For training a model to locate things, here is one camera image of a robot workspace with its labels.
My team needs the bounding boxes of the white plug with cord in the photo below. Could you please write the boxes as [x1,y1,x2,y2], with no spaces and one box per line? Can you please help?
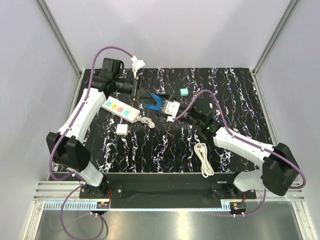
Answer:
[136,115,155,129]

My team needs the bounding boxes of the white small charger adapter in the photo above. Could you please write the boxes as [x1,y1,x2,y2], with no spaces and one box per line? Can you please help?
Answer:
[116,124,130,136]

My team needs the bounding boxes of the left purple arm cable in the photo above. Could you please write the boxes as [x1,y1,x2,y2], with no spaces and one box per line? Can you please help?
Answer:
[48,46,135,182]

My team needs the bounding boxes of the blue cube socket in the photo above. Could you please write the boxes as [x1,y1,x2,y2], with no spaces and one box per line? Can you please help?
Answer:
[144,93,165,112]

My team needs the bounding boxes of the white slotted cable duct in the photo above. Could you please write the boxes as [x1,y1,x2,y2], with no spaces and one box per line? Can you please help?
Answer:
[44,201,110,211]

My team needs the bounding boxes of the white power cord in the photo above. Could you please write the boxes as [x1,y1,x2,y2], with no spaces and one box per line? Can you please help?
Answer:
[194,142,215,179]

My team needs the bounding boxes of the teal small cube plug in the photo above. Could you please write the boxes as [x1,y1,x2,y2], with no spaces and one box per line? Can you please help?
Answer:
[179,88,189,97]

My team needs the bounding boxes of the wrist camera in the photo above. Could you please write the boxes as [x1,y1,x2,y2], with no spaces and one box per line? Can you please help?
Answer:
[161,100,180,122]
[131,55,146,77]

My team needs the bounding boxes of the white multicolour power strip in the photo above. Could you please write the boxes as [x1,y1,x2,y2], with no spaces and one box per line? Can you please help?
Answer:
[101,96,141,123]

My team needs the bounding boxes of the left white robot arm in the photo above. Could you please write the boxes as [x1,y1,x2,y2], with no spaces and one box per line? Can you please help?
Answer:
[46,58,157,198]

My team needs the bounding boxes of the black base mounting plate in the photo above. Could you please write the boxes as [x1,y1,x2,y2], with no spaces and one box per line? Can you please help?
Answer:
[79,173,257,211]

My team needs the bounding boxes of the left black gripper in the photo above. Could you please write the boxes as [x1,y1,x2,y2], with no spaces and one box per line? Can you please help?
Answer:
[114,75,158,105]

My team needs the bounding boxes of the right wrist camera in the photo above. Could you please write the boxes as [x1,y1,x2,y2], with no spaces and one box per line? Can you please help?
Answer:
[161,100,180,122]

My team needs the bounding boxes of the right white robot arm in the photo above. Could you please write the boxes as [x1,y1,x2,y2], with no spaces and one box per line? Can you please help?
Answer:
[147,89,302,199]

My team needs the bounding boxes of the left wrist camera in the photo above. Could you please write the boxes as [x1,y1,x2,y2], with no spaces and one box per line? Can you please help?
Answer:
[131,55,146,77]

